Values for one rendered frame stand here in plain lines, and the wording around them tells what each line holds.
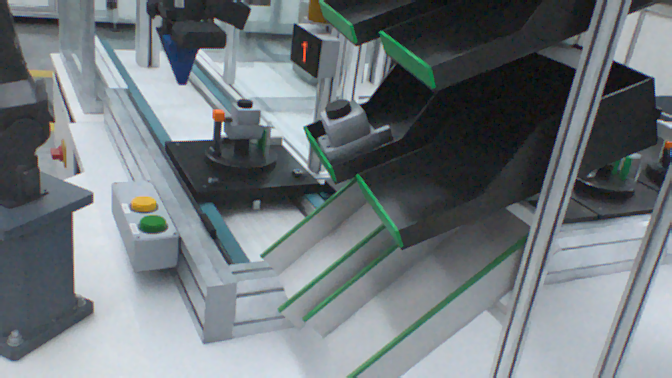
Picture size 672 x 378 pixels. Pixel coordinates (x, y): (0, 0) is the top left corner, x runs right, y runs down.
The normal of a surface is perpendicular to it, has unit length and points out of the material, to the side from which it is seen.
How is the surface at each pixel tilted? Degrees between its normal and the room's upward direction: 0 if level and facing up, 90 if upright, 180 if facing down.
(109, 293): 0
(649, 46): 90
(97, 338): 0
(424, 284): 45
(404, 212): 25
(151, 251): 90
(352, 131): 91
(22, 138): 90
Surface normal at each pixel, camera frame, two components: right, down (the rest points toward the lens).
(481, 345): 0.14, -0.90
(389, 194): -0.28, -0.82
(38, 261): 0.89, 0.27
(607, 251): 0.43, 0.43
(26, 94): 0.30, -0.06
